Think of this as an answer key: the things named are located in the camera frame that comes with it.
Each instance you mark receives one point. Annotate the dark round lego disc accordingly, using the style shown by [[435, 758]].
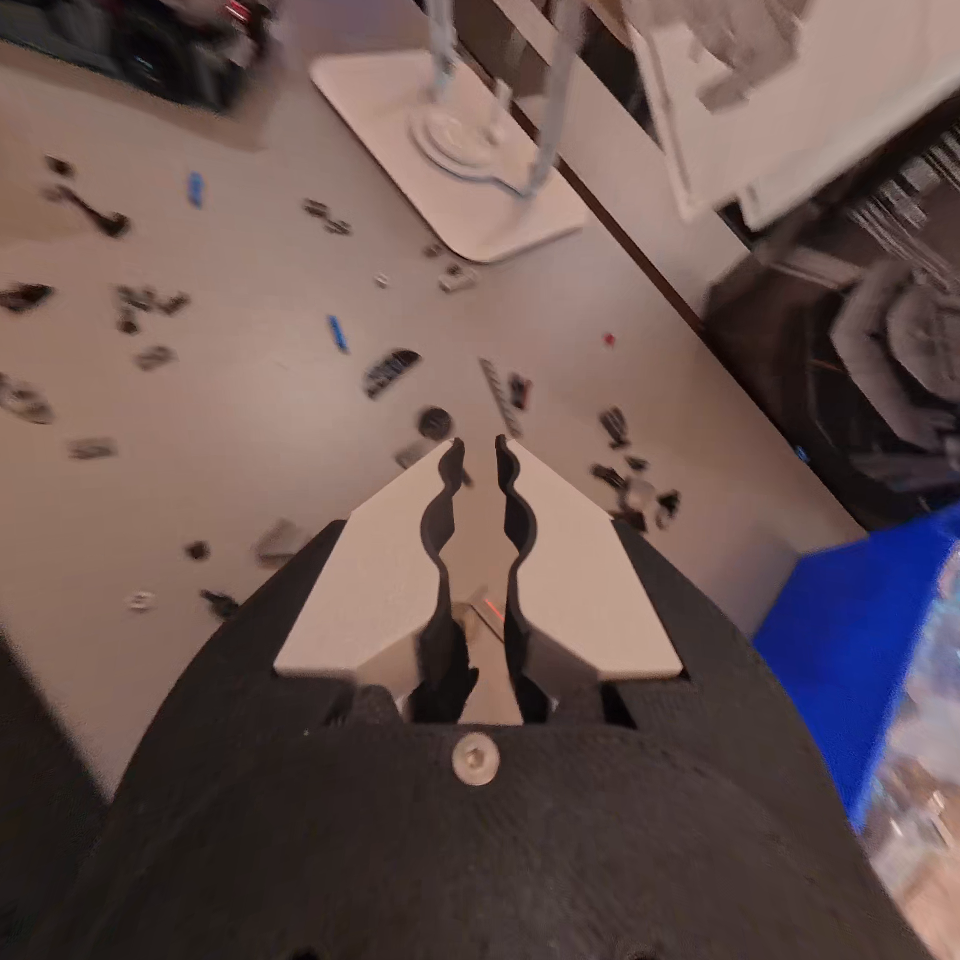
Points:
[[435, 421]]

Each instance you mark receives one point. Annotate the small grey lego plate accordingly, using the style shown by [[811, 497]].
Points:
[[91, 448]]

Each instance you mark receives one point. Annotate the grey two-hole lego piece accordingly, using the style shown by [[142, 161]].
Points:
[[154, 358]]

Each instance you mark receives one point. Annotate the grey lego piece cluster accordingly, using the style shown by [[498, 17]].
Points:
[[139, 296]]

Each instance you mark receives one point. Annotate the black lego cross piece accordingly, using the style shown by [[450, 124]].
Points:
[[667, 502]]

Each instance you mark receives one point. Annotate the black and red lego connector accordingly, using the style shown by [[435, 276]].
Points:
[[519, 390]]

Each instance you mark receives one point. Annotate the blue storage bin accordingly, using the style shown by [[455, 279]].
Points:
[[825, 637]]

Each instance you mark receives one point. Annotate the grey lego bracket piece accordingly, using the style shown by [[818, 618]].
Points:
[[26, 397]]

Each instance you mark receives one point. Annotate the small white lego piece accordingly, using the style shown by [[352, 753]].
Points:
[[457, 279]]

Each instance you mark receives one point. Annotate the partly built lego car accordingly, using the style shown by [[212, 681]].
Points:
[[172, 52]]

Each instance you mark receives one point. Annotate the small grey lego brick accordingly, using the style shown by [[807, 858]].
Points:
[[337, 223], [319, 206]]

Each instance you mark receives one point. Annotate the long grey lego plate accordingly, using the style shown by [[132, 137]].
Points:
[[501, 397]]

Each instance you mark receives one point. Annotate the dark grey half-round lego plate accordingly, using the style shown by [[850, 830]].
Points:
[[390, 371]]

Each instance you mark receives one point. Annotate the white book stand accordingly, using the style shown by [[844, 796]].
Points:
[[375, 82]]

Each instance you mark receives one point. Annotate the small black lego piece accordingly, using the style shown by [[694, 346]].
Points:
[[127, 324], [197, 551], [220, 604], [58, 165]]

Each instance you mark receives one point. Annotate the grey lego liftarm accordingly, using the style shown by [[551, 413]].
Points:
[[615, 426]]

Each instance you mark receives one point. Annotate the black lego wedge piece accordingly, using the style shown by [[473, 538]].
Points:
[[26, 296]]

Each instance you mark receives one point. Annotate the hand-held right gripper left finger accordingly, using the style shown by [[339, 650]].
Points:
[[360, 600]]

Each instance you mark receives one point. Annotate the grey lego slope piece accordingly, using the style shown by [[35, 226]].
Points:
[[277, 540]]

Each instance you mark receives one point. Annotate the long black lego axle connector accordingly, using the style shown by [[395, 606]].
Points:
[[86, 210]]

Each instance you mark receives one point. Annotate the blue lego pin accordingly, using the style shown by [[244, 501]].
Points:
[[195, 187], [337, 334]]

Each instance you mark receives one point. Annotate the lego set box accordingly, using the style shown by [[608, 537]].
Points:
[[900, 337]]

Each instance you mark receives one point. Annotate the lego instruction booklet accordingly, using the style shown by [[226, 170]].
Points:
[[862, 90]]

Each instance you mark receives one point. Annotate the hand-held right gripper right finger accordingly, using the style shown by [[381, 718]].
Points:
[[592, 600]]

